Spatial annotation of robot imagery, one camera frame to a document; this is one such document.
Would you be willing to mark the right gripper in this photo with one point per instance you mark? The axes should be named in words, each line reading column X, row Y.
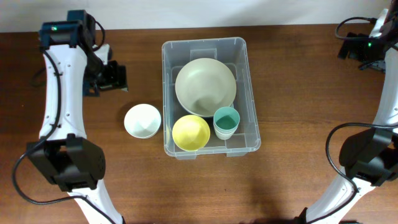
column 355, row 53

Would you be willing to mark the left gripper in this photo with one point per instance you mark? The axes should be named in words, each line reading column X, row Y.
column 117, row 77

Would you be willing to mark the white bowl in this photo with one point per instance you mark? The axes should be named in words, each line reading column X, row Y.
column 142, row 121

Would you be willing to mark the beige plate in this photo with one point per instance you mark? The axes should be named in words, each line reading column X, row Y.
column 205, row 85

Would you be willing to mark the yellow bowl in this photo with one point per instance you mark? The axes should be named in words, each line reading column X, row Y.
column 191, row 133

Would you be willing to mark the mint green cup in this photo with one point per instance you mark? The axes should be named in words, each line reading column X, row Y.
column 226, row 118

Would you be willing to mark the cream cup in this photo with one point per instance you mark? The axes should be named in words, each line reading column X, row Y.
column 224, row 136

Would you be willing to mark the grey cup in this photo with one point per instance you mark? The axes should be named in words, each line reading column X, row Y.
column 225, row 131

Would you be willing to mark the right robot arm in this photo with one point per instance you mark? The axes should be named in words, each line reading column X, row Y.
column 369, row 158

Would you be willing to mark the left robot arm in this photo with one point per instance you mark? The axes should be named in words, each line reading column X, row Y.
column 76, row 66

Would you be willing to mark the clear plastic storage bin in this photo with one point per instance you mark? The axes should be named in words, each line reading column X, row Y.
column 231, row 51

